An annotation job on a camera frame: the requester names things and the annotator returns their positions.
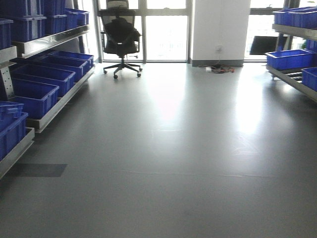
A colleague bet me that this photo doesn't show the right rack blue bin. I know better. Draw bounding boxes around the right rack blue bin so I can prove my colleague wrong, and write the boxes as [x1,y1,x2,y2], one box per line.
[265,49,317,70]

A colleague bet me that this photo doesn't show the steel flow rack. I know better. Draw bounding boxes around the steel flow rack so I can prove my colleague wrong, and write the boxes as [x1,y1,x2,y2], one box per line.
[0,25,95,178]
[266,24,317,101]

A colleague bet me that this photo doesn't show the black office chair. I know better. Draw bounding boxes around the black office chair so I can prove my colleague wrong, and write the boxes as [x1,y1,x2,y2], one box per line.
[98,0,142,79]

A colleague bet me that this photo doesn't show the left steel flow rack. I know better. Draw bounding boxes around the left steel flow rack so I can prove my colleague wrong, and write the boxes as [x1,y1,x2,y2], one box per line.
[0,25,95,178]

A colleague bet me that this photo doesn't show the left side blue bins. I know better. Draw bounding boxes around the left side blue bins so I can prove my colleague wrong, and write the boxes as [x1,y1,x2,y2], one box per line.
[0,0,94,159]

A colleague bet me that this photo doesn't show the floor power strip cables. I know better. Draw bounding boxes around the floor power strip cables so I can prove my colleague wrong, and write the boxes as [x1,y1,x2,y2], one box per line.
[197,63,236,74]

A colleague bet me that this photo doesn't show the right steel flow rack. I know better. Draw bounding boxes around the right steel flow rack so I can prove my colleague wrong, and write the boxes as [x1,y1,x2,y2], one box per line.
[266,24,317,101]

